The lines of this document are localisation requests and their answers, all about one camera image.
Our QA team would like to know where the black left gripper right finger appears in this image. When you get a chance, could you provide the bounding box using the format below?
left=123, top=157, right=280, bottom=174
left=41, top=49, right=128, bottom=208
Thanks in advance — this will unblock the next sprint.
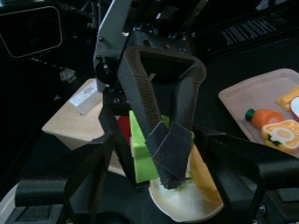
left=192, top=125, right=299, bottom=224

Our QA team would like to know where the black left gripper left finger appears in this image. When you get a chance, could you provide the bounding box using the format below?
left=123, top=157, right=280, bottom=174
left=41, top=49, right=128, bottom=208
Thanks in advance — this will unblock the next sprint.
left=4, top=97, right=151, bottom=224

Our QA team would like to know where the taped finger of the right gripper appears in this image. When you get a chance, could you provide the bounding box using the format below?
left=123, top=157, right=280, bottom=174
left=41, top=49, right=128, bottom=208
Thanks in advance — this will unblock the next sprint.
left=151, top=53, right=208, bottom=189
left=116, top=45, right=184, bottom=187

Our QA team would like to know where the green toy starfruit piece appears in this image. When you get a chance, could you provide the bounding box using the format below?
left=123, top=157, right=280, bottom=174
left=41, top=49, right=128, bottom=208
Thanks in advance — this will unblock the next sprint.
left=127, top=109, right=196, bottom=184

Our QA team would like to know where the yellow orange toy fruit piece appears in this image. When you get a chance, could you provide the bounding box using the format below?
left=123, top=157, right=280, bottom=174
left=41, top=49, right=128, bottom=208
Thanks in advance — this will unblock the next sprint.
left=188, top=142, right=224, bottom=205

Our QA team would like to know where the red toy block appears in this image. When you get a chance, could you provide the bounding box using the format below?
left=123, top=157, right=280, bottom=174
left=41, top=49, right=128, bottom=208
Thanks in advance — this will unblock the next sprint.
left=116, top=115, right=132, bottom=147

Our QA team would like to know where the yellow toy pepper slice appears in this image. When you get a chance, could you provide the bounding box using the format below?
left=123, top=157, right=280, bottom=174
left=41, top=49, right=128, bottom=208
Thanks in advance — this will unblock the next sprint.
left=260, top=118, right=299, bottom=154

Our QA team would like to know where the orange toy carrot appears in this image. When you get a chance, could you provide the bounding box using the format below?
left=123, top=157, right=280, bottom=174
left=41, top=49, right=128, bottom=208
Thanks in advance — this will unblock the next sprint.
left=244, top=108, right=287, bottom=131

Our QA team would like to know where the cream bowl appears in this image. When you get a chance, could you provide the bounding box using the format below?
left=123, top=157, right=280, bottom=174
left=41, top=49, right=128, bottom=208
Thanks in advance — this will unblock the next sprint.
left=148, top=171, right=226, bottom=224

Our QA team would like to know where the light wooden cutting board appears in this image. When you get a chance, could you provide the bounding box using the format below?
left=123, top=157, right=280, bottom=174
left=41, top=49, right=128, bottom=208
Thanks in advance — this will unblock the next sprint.
left=41, top=77, right=132, bottom=178

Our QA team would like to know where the pink plastic tray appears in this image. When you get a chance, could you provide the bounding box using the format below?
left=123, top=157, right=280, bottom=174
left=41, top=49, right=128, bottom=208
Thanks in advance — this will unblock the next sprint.
left=218, top=67, right=299, bottom=159

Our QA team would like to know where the white red toy food piece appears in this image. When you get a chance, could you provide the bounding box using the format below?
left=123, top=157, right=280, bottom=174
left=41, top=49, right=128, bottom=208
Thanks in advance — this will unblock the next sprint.
left=288, top=95, right=299, bottom=121

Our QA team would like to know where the yellow toy food piece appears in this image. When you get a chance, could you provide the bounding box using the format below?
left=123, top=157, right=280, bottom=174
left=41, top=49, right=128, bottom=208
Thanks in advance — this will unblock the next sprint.
left=275, top=85, right=299, bottom=112

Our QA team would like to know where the black box with grey outline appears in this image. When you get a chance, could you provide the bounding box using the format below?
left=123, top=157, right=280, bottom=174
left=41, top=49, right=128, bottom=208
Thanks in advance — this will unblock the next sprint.
left=0, top=5, right=64, bottom=59

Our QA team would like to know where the black frame bar with label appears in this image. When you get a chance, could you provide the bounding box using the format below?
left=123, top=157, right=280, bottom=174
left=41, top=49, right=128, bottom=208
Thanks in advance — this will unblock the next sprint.
left=191, top=8, right=299, bottom=60

